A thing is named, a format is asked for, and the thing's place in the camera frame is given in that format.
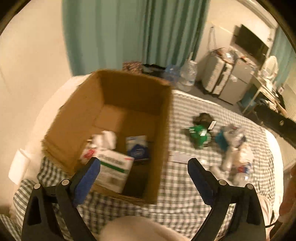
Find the green 999 medicine box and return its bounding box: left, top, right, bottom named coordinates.
left=95, top=149, right=134, bottom=193

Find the black glossy box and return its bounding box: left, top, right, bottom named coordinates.
left=193, top=113, right=216, bottom=131

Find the green snack packet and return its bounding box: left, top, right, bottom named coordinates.
left=187, top=125, right=212, bottom=149

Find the person right hand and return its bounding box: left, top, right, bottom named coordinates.
left=279, top=166, right=296, bottom=216

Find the wooden desk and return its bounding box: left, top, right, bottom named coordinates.
left=239, top=75, right=288, bottom=117

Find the crumpled silver foil bag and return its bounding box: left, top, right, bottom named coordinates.
left=223, top=124, right=246, bottom=148

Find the crumpled white plastic bag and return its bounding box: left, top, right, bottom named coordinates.
left=231, top=143, right=254, bottom=168

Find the checkered bed sheet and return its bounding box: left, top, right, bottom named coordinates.
left=0, top=89, right=277, bottom=241

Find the white round mirror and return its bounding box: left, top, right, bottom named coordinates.
left=264, top=56, right=278, bottom=81

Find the white plastic bottle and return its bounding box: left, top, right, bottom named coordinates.
left=221, top=147, right=239, bottom=171

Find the teal blue pouch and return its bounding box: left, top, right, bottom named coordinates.
left=215, top=130, right=229, bottom=152

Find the white crumpled tissue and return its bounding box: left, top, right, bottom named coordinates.
left=92, top=131, right=117, bottom=150

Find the grey mini fridge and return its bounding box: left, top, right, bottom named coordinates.
left=219, top=58, right=254, bottom=105

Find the blue tissue pack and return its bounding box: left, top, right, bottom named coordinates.
left=125, top=136, right=149, bottom=161

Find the white suitcase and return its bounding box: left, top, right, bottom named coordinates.
left=202, top=55, right=233, bottom=95

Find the white printed tube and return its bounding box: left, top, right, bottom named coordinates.
left=168, top=151, right=193, bottom=164

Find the black television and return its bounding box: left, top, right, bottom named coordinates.
left=235, top=25, right=269, bottom=65

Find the brown cardboard box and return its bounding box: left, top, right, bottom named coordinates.
left=42, top=70, right=172, bottom=205

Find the large clear water jug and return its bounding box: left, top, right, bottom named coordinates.
left=178, top=60, right=197, bottom=92

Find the pack of water bottles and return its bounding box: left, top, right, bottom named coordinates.
left=163, top=65, right=180, bottom=83

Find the patterned brown bag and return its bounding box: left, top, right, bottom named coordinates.
left=122, top=61, right=142, bottom=74

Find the black bag on floor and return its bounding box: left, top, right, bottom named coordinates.
left=142, top=64, right=165, bottom=78

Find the green curtain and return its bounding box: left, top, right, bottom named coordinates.
left=62, top=1, right=210, bottom=75

